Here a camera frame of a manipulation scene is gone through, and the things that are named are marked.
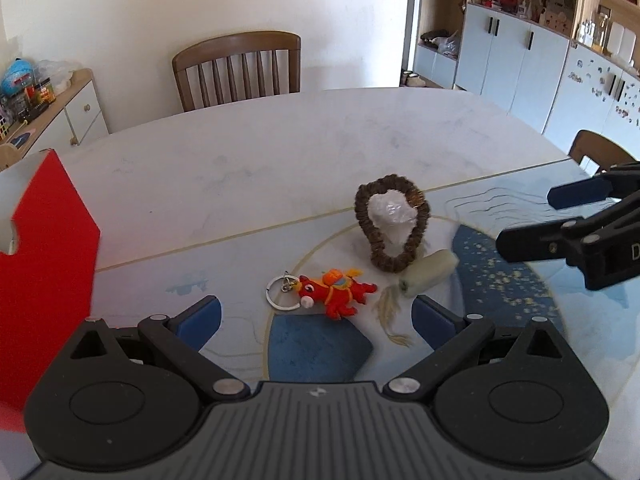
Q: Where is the brown bead bracelet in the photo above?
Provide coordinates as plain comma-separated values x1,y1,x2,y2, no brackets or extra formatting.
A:
354,173,432,276

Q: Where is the red plush horse keychain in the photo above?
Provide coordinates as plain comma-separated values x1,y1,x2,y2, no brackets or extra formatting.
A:
265,269,378,321

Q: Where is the clear plastic bag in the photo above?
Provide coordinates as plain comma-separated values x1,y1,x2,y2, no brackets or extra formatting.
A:
368,190,416,256

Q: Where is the red white cardboard box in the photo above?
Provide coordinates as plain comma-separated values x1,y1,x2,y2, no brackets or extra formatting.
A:
1,150,100,432

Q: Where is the white wooden sideboard cabinet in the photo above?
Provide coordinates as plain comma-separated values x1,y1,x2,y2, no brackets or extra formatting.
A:
1,68,108,169

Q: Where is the brown wooden chair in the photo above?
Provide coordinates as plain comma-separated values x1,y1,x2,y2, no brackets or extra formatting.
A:
171,30,302,112

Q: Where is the white wall cupboard unit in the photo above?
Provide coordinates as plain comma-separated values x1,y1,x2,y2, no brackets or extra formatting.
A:
400,0,639,154

